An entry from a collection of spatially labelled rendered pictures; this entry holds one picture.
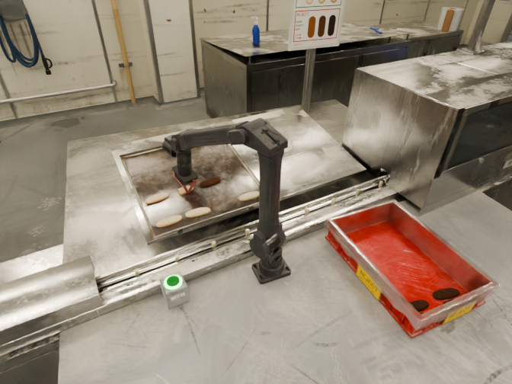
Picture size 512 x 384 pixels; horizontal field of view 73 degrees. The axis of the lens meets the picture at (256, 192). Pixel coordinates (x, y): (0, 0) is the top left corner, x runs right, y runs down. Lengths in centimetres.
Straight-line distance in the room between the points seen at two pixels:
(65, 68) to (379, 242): 406
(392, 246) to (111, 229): 110
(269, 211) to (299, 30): 123
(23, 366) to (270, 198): 88
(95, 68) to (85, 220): 333
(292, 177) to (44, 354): 110
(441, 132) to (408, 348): 77
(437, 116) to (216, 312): 105
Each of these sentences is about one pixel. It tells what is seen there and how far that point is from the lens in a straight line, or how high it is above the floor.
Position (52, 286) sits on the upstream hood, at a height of 92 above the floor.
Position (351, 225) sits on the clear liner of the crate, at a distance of 142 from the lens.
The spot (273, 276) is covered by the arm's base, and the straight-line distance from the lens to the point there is 122.
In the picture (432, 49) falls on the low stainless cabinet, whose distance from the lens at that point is 546.
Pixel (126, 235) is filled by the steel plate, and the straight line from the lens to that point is 147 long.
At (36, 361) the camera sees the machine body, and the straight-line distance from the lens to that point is 133.
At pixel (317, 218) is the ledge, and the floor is 86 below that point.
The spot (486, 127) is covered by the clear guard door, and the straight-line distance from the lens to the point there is 165.
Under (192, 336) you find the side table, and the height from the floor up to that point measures 82.
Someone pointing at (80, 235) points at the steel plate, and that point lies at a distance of 154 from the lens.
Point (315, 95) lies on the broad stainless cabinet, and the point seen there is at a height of 57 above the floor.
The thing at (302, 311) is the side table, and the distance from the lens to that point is 117.
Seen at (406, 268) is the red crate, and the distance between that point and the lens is 138.
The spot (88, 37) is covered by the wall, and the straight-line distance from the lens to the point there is 468.
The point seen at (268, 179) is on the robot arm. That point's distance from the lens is 99.
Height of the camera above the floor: 177
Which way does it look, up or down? 36 degrees down
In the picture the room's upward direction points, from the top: 1 degrees clockwise
